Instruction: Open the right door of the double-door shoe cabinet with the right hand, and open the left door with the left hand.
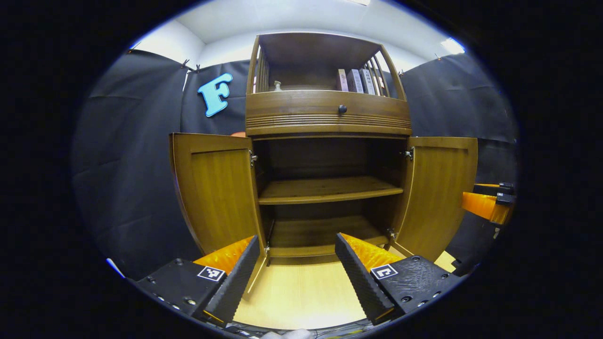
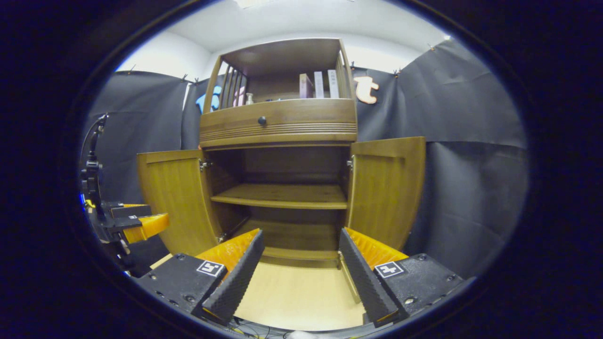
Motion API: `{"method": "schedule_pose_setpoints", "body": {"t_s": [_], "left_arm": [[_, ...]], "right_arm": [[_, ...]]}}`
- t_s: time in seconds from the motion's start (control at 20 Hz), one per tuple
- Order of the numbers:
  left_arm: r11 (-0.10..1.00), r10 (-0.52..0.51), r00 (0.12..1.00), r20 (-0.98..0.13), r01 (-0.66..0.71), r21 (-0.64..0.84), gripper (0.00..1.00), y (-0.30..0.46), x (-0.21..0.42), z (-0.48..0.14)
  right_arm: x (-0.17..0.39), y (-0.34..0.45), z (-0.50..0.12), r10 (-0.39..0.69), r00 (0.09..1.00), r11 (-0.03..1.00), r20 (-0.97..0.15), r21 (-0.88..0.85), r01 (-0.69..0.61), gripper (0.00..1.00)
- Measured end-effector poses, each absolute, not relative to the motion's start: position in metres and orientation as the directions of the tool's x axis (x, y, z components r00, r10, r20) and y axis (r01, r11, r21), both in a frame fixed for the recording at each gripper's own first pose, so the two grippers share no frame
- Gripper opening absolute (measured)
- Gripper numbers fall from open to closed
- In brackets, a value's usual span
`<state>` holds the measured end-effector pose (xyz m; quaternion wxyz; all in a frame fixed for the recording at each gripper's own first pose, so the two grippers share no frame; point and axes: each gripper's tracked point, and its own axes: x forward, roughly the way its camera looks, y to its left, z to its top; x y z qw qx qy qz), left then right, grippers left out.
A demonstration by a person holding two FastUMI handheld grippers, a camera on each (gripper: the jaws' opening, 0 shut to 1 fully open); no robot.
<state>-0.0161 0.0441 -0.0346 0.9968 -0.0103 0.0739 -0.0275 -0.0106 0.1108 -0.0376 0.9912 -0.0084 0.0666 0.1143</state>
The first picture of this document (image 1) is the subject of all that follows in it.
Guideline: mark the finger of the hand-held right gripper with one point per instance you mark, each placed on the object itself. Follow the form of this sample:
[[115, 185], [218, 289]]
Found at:
[[492, 189], [483, 207]]

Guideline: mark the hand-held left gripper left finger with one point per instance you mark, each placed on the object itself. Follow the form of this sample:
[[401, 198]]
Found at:
[[235, 287]]

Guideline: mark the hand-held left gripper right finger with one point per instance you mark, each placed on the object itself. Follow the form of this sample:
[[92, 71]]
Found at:
[[358, 282]]

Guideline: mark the wooden shoe cabinet door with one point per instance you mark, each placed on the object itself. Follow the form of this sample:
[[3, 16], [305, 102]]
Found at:
[[438, 197], [216, 197]]

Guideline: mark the wooden double-door shoe cabinet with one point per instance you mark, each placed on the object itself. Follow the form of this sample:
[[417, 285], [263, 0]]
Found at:
[[320, 52]]

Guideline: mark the metal door hinge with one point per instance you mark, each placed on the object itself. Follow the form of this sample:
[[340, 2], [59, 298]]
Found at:
[[253, 158], [391, 234], [407, 153], [266, 248]]

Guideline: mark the wooden inner cabinet shelf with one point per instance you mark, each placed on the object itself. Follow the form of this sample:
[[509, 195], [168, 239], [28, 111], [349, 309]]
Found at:
[[330, 188]]

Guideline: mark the small ceiling light panel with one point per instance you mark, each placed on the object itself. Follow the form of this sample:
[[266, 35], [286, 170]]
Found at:
[[452, 46]]

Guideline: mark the black backdrop cloth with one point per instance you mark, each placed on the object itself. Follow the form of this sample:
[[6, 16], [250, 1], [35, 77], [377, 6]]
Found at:
[[127, 165]]

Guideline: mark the pink upright book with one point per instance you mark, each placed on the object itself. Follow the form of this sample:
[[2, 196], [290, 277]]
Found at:
[[342, 81]]

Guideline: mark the long ceiling light panel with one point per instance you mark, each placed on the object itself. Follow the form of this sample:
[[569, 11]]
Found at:
[[359, 2]]

